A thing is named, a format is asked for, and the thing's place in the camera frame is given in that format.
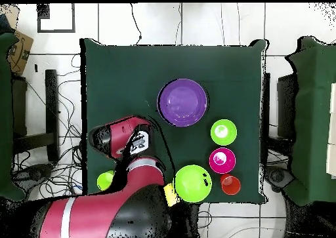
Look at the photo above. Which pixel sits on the black stand frame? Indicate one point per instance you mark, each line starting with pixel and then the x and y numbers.
pixel 286 104
pixel 51 104

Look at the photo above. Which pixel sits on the large green bowl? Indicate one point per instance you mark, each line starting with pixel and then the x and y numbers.
pixel 193 183

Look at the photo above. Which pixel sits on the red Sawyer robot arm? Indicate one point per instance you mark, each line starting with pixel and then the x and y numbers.
pixel 105 211

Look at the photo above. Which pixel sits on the green cloth side table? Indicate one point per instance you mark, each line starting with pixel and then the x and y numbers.
pixel 315 117
pixel 5 117

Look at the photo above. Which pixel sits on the pink bowl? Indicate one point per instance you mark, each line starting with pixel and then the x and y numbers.
pixel 225 166

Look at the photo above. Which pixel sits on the black square frame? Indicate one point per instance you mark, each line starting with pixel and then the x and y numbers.
pixel 38 25

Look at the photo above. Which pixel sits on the red-orange cup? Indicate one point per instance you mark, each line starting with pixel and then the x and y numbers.
pixel 231 185

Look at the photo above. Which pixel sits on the grey caster base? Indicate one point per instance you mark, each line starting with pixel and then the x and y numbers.
pixel 278 176

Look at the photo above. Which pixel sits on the purple bowl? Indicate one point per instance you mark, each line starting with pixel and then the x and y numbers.
pixel 182 103

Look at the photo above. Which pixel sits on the cardboard box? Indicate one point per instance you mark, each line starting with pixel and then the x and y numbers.
pixel 19 51

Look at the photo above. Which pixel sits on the small green bowl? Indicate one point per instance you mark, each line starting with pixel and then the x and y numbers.
pixel 224 137

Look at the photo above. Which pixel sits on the lime yellow cup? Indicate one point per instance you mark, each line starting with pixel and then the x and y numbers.
pixel 104 181

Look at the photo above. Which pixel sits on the white box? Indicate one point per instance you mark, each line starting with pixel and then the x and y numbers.
pixel 332 143

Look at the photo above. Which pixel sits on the black caster base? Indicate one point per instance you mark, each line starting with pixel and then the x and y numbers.
pixel 34 172

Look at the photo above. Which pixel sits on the dark green table cloth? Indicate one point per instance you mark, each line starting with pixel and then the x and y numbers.
pixel 131 72

